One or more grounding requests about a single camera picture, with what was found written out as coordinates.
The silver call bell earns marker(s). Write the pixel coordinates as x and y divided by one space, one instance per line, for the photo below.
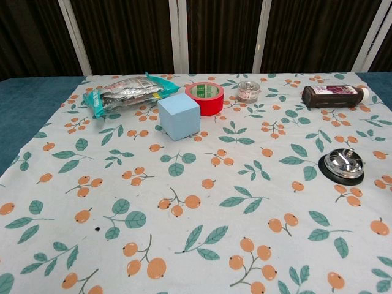
341 167

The light blue cube block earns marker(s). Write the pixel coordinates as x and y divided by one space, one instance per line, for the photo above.
179 116

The red tape roll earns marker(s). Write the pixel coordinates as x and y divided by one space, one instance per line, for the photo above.
206 99

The white fruit-print tablecloth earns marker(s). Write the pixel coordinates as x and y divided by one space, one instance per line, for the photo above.
196 196

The small clear round jar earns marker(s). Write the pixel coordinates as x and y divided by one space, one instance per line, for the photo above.
248 91

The teal silver snack bag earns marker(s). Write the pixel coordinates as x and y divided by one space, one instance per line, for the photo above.
128 93

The dark brown sauce bottle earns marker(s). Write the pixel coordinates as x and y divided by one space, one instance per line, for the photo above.
332 96

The white screen frame post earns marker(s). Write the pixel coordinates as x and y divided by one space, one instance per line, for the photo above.
179 36
76 39
262 36
369 39

